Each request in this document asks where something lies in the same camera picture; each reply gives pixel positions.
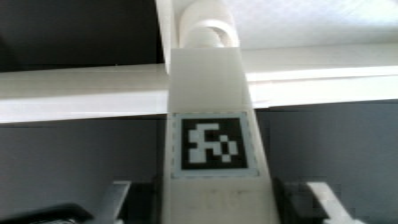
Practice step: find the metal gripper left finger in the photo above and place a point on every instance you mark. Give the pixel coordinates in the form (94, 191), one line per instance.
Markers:
(126, 207)

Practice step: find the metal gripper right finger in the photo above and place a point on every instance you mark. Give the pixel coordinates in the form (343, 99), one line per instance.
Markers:
(308, 204)

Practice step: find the white leg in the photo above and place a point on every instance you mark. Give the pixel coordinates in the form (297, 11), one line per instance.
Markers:
(217, 183)

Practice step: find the white desk top tray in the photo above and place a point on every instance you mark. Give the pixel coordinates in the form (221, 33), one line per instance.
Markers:
(306, 40)

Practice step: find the white front guide rail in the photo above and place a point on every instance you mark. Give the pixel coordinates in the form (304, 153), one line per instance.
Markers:
(80, 93)

